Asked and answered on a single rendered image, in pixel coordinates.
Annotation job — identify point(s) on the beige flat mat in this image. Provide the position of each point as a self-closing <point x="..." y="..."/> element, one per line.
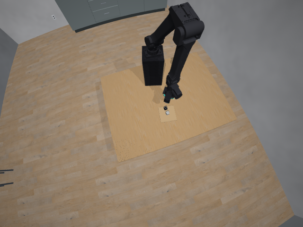
<point x="167" y="118"/>

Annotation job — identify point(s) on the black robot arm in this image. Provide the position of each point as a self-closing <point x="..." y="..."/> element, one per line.
<point x="188" y="28"/>

